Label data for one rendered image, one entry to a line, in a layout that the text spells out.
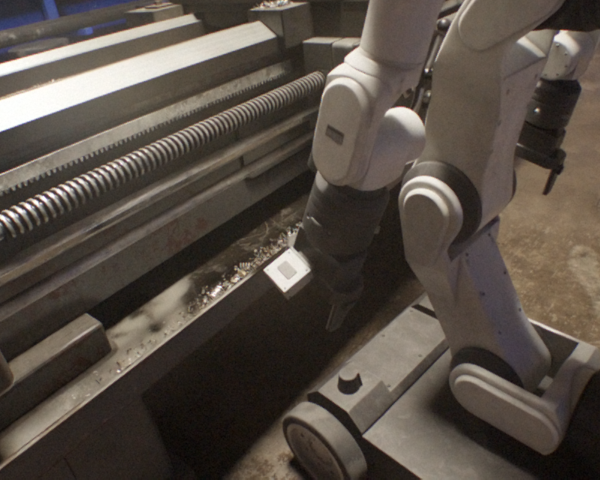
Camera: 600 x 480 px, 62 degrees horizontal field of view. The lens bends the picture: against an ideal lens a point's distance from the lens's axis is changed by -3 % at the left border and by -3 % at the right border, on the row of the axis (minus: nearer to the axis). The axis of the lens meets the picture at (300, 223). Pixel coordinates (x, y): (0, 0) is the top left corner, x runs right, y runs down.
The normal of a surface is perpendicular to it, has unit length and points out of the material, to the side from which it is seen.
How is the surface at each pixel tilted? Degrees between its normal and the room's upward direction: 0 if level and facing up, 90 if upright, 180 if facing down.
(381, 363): 0
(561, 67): 90
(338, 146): 82
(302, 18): 90
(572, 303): 0
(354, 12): 90
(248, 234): 0
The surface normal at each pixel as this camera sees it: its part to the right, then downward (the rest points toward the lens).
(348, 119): -0.74, 0.28
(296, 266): -0.18, -0.51
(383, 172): 0.63, 0.60
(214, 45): 0.37, -0.55
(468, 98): -0.63, 0.73
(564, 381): -0.38, -0.62
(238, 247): -0.11, -0.86
